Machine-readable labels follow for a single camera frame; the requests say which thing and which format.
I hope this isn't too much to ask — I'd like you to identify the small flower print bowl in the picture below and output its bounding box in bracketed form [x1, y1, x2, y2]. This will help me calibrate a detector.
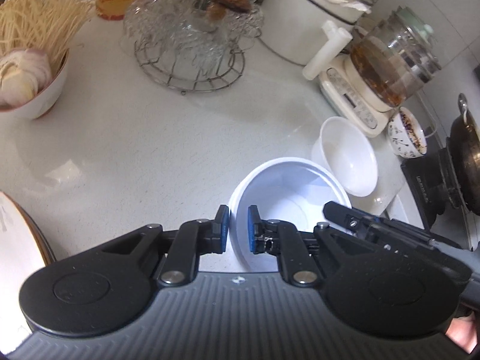
[387, 106, 428, 158]

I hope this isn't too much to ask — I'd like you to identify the white electric cooking pot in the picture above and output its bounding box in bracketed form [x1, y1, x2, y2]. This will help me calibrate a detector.
[258, 0, 375, 80]

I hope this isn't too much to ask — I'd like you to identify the white bowl with garlic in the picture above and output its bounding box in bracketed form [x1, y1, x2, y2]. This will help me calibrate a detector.
[0, 47, 71, 121]

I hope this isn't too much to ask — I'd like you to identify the garlic bulb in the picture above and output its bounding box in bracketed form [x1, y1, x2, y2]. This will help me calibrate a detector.
[0, 48, 52, 106]

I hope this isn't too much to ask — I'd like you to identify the black gas stove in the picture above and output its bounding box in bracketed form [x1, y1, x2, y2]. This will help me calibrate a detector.
[400, 145, 480, 250]

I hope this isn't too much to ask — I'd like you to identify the cream kettle heating base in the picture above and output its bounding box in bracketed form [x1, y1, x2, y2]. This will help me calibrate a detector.
[318, 53, 405, 138]

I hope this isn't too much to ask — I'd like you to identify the round wire rack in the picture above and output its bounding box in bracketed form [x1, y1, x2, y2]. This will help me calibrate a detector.
[134, 35, 246, 95]

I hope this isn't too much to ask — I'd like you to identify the white footed small bowl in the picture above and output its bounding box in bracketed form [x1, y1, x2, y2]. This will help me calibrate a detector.
[311, 116, 379, 198]

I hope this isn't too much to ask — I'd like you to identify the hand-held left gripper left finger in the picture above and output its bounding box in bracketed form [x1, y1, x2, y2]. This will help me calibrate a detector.
[101, 204, 230, 290]

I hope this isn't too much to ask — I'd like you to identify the glass kettle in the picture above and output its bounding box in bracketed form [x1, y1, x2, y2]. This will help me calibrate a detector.
[350, 5, 444, 108]

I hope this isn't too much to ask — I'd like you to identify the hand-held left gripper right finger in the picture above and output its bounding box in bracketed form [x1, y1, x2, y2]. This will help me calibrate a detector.
[247, 204, 362, 289]

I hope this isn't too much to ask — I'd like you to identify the large pale floral plate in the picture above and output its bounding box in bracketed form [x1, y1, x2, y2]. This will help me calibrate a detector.
[0, 191, 47, 338]

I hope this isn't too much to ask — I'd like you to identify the bluish white small bowl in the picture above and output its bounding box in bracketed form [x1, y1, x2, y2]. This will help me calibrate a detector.
[228, 159, 353, 273]

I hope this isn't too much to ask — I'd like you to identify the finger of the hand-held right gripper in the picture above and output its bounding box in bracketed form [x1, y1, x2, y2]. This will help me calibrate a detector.
[323, 200, 467, 252]

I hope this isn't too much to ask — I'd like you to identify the person's right hand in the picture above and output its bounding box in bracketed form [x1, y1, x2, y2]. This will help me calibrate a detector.
[443, 305, 480, 355]

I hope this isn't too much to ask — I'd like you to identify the dark wok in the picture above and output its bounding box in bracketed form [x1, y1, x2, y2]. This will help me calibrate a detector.
[447, 93, 480, 212]

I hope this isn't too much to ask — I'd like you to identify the bundle of dry noodles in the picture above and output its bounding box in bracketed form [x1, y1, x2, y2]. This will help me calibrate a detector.
[0, 0, 97, 62]

